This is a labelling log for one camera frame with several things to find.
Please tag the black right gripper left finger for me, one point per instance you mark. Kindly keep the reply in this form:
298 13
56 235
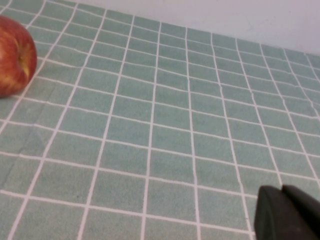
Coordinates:
272 220

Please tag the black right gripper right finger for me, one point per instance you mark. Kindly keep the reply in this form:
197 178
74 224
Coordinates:
307 212

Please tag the green white grid tablecloth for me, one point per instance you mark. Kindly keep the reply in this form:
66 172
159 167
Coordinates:
160 125

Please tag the dull red apple with sticker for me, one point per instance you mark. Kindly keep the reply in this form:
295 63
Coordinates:
13 57

